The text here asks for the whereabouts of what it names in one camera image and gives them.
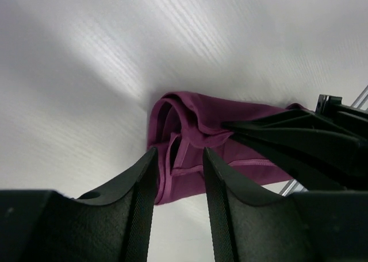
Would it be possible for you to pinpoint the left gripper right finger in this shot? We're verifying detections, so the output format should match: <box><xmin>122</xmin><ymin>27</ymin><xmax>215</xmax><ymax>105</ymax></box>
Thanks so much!
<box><xmin>203</xmin><ymin>148</ymin><xmax>367</xmax><ymax>261</ymax></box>

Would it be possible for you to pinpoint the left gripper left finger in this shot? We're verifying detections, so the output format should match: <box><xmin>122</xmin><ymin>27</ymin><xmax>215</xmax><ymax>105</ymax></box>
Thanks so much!
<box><xmin>1</xmin><ymin>148</ymin><xmax>158</xmax><ymax>261</ymax></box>

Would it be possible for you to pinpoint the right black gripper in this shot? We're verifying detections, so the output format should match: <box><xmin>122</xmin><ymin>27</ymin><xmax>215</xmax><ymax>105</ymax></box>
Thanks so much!
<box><xmin>223</xmin><ymin>94</ymin><xmax>367</xmax><ymax>191</ymax></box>

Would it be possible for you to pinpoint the purple satin napkin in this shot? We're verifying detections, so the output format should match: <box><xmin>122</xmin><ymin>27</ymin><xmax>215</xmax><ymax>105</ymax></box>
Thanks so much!
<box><xmin>147</xmin><ymin>91</ymin><xmax>302</xmax><ymax>205</ymax></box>

